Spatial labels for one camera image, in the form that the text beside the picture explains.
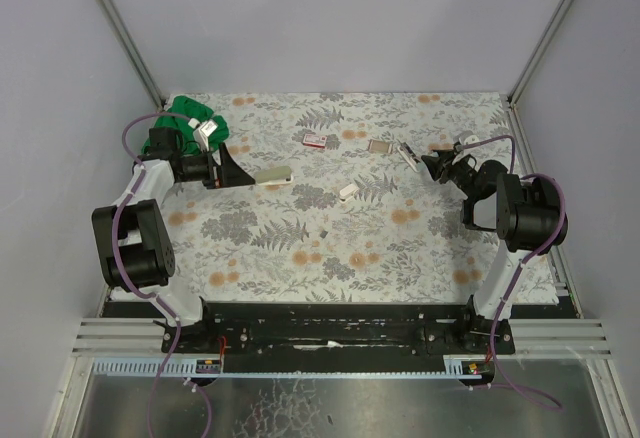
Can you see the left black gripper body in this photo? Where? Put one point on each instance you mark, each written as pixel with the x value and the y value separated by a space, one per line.
pixel 218 169

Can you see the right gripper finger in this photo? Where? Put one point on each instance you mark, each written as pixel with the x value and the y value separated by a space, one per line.
pixel 443 153
pixel 433 165

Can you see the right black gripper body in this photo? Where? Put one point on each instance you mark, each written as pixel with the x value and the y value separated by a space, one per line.
pixel 446 164

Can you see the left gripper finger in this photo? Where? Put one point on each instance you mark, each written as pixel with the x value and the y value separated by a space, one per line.
pixel 230 177
pixel 226 159

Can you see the light blue stapler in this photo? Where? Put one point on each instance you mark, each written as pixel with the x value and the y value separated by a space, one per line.
pixel 409 157

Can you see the olive green stapler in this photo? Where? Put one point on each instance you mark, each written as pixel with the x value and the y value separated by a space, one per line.
pixel 277 176

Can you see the small white stapler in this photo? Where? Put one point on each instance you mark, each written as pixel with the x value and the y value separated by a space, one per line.
pixel 348 192

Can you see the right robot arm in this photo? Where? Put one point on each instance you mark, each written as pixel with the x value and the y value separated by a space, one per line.
pixel 528 216

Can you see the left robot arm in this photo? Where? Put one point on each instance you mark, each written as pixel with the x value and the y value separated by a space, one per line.
pixel 134 248

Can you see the loose staple strip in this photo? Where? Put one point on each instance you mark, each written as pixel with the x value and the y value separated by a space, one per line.
pixel 379 146

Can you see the red staple box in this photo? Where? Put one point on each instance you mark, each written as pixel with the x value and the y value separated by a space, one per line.
pixel 315 141

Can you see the floral table mat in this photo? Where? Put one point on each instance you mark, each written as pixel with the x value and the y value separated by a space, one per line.
pixel 399 239

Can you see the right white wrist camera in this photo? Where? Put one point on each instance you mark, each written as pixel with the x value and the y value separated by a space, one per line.
pixel 464 141

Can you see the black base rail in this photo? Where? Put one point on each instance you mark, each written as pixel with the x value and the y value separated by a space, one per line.
pixel 326 339

